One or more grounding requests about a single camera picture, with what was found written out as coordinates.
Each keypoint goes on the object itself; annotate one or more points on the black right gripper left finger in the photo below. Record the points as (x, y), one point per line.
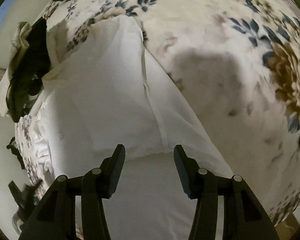
(54, 216)

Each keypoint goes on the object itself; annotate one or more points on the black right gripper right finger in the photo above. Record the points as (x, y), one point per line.
(226, 208)

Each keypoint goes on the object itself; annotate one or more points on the white garment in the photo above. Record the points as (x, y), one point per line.
(112, 91)

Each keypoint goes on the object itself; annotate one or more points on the floral bed sheet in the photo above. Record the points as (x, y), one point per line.
(236, 63)

